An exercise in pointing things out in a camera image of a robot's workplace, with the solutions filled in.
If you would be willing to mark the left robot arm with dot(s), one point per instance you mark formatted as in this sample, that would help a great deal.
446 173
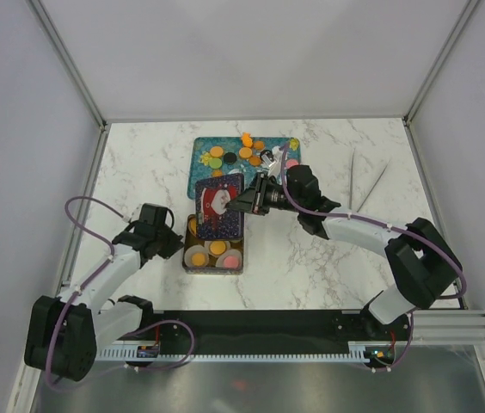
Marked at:
66 332

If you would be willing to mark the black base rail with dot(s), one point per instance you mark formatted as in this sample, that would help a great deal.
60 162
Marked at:
281 332

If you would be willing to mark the orange round cookie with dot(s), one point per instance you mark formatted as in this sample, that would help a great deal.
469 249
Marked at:
245 153
217 248
216 151
199 259

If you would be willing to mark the teal floral tray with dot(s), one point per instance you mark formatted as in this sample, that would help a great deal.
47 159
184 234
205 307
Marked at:
199 169

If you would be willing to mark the metal tongs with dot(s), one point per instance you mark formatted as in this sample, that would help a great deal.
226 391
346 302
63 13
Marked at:
362 183

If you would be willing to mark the black sandwich cookie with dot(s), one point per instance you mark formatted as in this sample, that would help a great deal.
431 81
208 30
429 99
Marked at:
229 157

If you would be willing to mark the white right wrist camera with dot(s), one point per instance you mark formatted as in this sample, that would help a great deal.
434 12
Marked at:
271 160

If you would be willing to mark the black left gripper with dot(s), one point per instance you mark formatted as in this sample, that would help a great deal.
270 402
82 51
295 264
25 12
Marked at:
174 245

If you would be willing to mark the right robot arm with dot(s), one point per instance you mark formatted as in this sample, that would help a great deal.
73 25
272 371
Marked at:
422 264

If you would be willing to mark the orange fish cookie on tray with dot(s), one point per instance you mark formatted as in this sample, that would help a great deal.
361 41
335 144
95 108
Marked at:
247 140

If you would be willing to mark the gold tin lid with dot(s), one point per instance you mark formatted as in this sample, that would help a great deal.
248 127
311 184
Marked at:
214 220

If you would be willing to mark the green cookie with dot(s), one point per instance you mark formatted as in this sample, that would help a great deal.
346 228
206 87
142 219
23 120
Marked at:
215 163

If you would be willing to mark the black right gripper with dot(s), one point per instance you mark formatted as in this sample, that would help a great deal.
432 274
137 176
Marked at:
253 200

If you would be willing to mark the orange fish cookie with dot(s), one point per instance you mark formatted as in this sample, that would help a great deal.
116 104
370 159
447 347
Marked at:
192 225
247 140

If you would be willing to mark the pink cookie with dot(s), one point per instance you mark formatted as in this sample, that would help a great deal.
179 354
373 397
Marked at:
231 262
291 163

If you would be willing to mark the square cookie tin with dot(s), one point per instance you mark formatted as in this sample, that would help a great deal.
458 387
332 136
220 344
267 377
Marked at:
216 257

